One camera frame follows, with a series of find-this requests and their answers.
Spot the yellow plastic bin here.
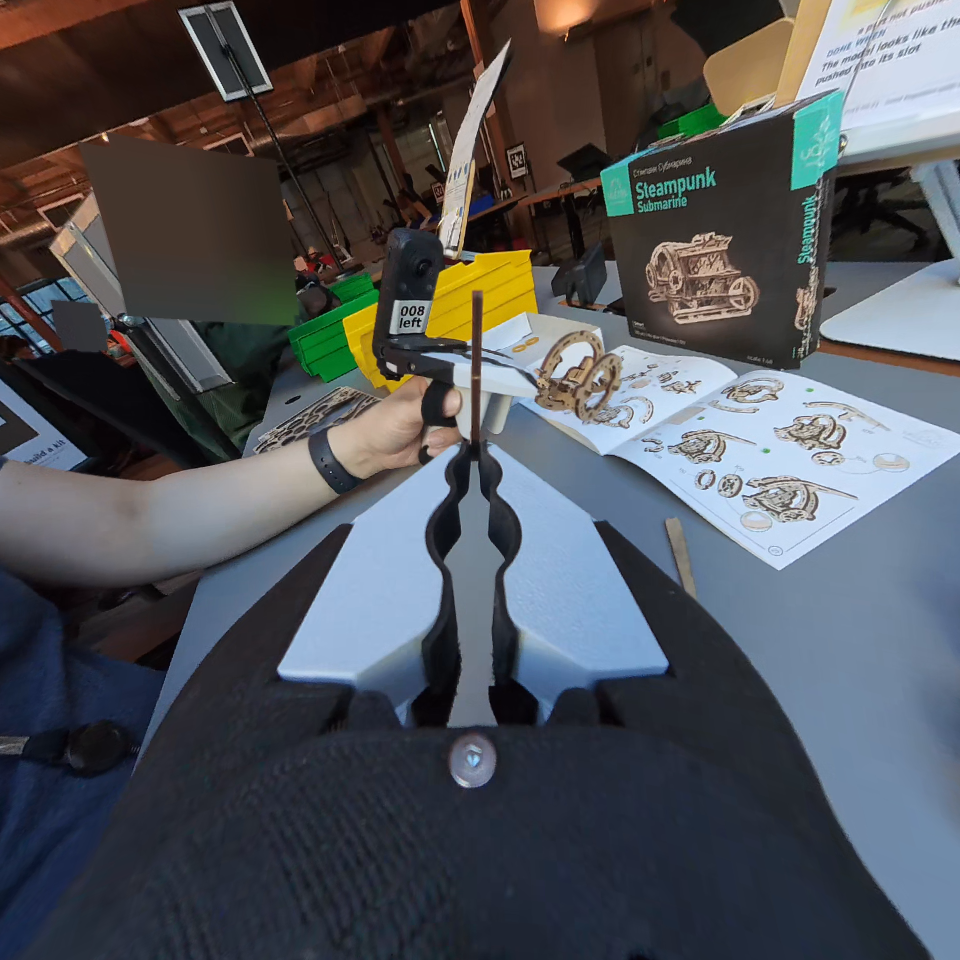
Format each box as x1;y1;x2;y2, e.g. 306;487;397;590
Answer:
342;250;536;393

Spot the black round button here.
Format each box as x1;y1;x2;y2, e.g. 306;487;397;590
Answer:
66;720;139;778

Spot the beige wooden board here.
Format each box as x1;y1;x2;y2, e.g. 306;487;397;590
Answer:
702;18;796;115

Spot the person's left forearm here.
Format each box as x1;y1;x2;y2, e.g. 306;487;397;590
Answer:
0;442;335;591

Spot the small black device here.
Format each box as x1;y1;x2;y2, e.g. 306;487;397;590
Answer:
551;240;609;306

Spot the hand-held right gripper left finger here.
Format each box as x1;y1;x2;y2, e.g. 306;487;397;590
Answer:
279;442;474;726

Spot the green plastic bin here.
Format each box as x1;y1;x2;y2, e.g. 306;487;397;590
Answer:
288;271;381;384

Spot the laser-cut wooden parts sheet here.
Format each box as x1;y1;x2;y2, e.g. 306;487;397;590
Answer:
252;385;384;456

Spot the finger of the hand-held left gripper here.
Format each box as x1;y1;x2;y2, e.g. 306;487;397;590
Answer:
446;358;543;436
431;339;532;370

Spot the person's left hand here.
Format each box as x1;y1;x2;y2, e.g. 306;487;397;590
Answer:
328;375;465;483

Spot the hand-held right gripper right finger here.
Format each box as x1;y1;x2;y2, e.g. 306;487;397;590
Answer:
478;442;670;726

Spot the small wooden wheel assembly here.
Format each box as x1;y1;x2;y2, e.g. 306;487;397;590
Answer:
534;330;625;423

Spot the white stand base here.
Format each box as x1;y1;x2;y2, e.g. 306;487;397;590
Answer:
819;161;960;363

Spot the thin dark wooden part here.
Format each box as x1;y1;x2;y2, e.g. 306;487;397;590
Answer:
471;291;486;445

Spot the black wristwatch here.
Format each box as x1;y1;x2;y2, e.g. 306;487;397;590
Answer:
307;426;363;495

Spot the person's blue clothing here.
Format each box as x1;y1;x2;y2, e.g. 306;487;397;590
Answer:
0;568;168;955

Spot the open instruction booklet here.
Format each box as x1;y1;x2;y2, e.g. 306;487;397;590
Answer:
517;345;951;573

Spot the distant instruction sheet stand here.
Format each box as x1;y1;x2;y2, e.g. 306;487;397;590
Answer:
437;37;516;261

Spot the white printed sign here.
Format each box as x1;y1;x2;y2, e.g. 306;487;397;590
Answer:
0;378;93;475

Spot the aluminium frame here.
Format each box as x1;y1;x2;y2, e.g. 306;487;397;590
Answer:
48;217;235;393

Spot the instruction sheet on board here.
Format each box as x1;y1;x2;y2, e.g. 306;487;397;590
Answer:
774;0;960;168

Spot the white cardboard box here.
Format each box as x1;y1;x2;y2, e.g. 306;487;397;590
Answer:
480;312;603;363

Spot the flat wooden stick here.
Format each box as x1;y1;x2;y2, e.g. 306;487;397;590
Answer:
663;516;699;600

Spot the ceiling light panel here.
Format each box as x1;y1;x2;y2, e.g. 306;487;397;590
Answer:
177;1;274;103

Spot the black model kit box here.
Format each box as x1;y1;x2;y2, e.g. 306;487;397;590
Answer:
600;88;846;370

